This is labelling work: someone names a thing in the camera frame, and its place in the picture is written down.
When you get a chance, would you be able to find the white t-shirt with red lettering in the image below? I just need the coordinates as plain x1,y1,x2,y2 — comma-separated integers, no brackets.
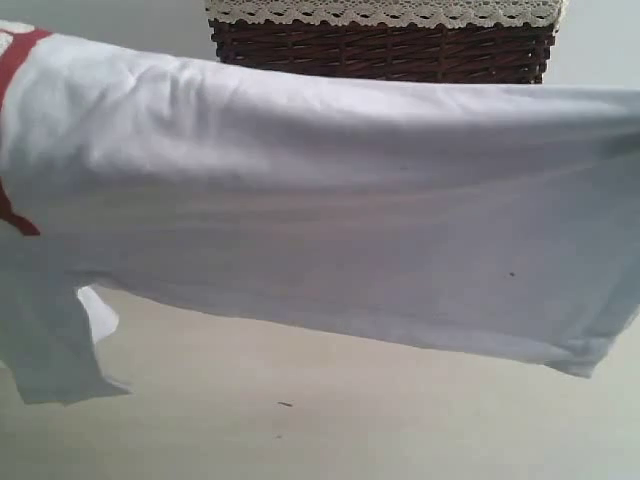
1,21,639,405

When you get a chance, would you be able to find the dark brown wicker basket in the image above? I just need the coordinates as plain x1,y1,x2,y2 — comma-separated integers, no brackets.
209,20,555,84

